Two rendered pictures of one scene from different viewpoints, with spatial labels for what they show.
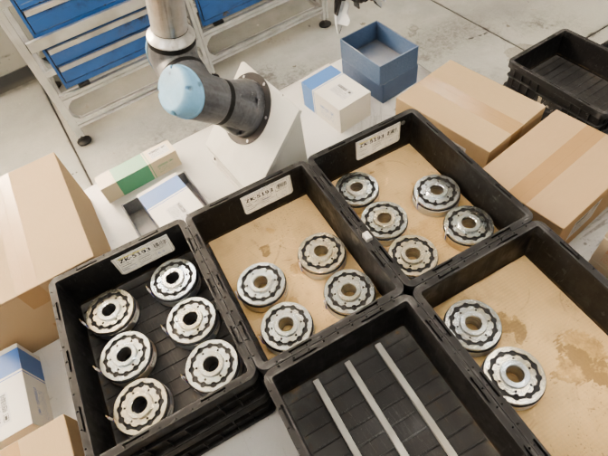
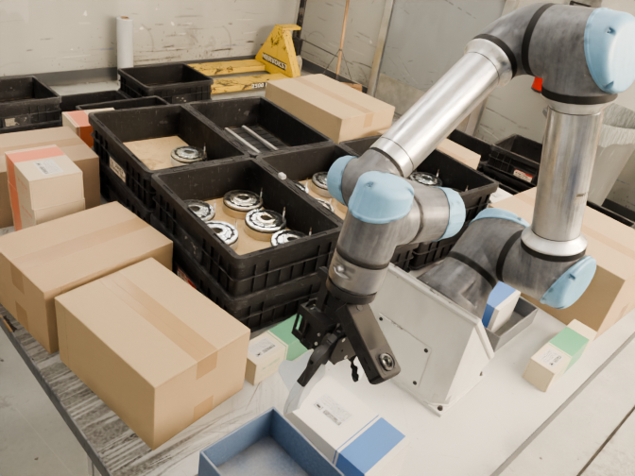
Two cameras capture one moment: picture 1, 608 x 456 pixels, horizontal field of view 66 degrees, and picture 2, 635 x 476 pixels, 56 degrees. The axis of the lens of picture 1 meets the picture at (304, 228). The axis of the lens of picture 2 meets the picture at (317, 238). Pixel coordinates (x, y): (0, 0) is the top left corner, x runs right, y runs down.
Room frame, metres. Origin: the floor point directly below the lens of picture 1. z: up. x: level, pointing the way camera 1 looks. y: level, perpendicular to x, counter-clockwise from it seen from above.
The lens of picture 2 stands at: (1.79, -0.60, 1.61)
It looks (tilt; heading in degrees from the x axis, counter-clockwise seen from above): 32 degrees down; 155
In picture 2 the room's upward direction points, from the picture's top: 11 degrees clockwise
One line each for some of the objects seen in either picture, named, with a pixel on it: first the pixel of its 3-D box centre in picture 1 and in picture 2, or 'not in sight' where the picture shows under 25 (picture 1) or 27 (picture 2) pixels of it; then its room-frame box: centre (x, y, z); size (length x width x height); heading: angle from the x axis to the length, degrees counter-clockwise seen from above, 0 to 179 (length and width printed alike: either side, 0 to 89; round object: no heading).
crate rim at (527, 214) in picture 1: (411, 188); (245, 205); (0.62, -0.24, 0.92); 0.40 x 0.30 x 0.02; 19
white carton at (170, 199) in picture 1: (178, 215); (470, 295); (0.83, 0.32, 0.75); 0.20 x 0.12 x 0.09; 28
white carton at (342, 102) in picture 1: (335, 98); (342, 439); (1.18, -0.18, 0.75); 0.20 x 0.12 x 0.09; 27
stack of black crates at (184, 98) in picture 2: not in sight; (165, 115); (-1.28, -0.16, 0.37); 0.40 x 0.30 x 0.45; 114
